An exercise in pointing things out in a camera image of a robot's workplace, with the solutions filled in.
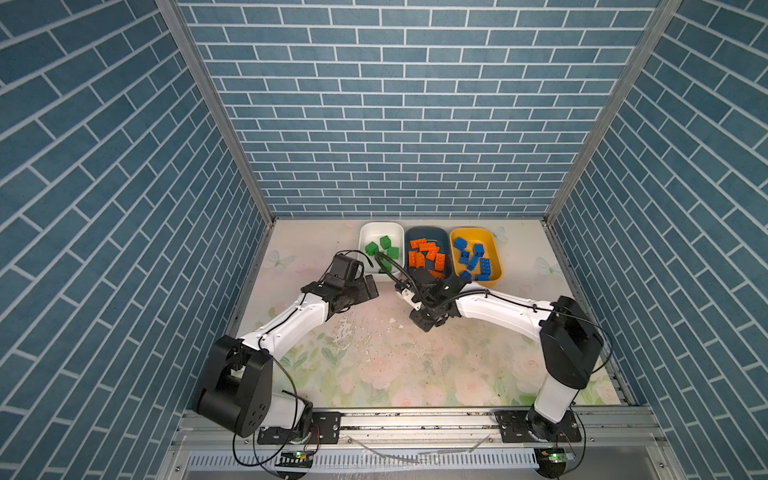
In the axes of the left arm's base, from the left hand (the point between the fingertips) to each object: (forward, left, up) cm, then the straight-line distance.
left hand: (366, 289), depth 89 cm
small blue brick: (+17, -34, -6) cm, 39 cm away
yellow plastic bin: (+27, -41, -6) cm, 49 cm away
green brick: (+15, -6, -8) cm, 18 cm away
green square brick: (+26, -6, -8) cm, 27 cm away
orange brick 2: (+18, -16, -9) cm, 25 cm away
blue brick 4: (+9, -39, -6) cm, 41 cm away
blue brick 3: (+16, -37, -8) cm, 41 cm away
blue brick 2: (+21, -40, -7) cm, 46 cm away
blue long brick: (+13, -41, -8) cm, 44 cm away
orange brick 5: (+16, -25, -8) cm, 31 cm away
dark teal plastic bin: (+27, -26, -6) cm, 39 cm away
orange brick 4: (+20, -23, -8) cm, 31 cm away
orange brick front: (+22, -21, -6) cm, 31 cm away
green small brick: (+22, -1, -7) cm, 23 cm away
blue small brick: (+10, -34, -7) cm, 36 cm away
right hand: (-6, -15, -3) cm, 17 cm away
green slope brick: (+22, -9, -10) cm, 25 cm away
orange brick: (+25, -17, -8) cm, 31 cm away
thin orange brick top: (+10, -24, -8) cm, 27 cm away
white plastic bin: (+28, 0, -5) cm, 29 cm away
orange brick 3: (+16, -18, -7) cm, 25 cm away
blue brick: (+25, -34, -8) cm, 43 cm away
